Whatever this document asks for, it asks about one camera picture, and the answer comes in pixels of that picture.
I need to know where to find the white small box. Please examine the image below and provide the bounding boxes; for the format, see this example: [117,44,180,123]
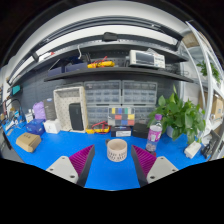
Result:
[44,119,61,134]

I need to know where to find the plastic water bottle purple label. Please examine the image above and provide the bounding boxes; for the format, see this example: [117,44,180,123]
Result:
[146,114,162,154]

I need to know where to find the white pegboard tray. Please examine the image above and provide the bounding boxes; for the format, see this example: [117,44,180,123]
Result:
[53,86,88,133]

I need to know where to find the black box white label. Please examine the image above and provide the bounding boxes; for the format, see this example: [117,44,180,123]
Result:
[111,126,131,137]

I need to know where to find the yellow multimeter on table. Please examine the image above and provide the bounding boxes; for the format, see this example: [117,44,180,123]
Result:
[86,121,110,134]

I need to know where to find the cream patterned ceramic mug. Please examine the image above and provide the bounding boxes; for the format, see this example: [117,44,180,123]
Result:
[106,139,127,162]

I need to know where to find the grey drawer cabinet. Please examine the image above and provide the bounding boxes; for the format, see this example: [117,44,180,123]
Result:
[122,80,157,124]
[84,80,121,124]

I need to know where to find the black rectangular speaker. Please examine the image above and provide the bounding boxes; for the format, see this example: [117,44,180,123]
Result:
[69,103,83,131]

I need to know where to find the dark blue box on shelf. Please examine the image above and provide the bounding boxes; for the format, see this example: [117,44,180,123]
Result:
[65,62,87,72]

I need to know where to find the black flat box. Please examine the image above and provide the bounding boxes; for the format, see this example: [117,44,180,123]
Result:
[132,123,149,139]

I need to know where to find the colourful parts organizer box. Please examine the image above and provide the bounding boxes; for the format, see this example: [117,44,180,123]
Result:
[108,107,135,126]

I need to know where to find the white metal rack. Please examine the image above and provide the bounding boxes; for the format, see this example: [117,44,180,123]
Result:
[178,22,224,161]

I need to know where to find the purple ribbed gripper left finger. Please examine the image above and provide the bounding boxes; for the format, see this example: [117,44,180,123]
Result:
[47,145,95,187]

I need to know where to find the yellow multimeter on shelf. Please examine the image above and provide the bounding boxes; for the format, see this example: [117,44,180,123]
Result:
[87,57,115,68]

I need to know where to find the green potted plant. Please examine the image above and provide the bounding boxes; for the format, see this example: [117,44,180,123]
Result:
[148,88,206,144]

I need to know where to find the purple plastic bag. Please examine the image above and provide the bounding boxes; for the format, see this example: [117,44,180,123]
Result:
[33,101,46,119]

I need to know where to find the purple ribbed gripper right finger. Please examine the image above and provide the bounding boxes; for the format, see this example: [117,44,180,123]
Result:
[131,145,178,187]

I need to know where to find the brown cardboard box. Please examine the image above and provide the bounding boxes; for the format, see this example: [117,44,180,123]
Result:
[16,132,41,153]

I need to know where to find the white power adapter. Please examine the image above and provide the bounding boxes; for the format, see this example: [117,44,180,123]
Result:
[184,141,201,159]

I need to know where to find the white oscilloscope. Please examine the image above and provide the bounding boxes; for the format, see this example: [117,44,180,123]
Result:
[129,50,165,68]

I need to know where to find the grey drawer cabinet right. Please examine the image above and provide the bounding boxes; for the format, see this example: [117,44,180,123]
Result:
[122,80,157,124]

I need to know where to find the dark grey booklet box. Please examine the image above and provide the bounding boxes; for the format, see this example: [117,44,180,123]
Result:
[43,98,57,120]

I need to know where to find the grey drawer cabinet left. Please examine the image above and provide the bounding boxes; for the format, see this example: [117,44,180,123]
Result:
[84,80,121,124]

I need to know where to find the black wall shelf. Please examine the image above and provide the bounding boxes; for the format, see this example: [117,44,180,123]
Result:
[44,67,193,83]

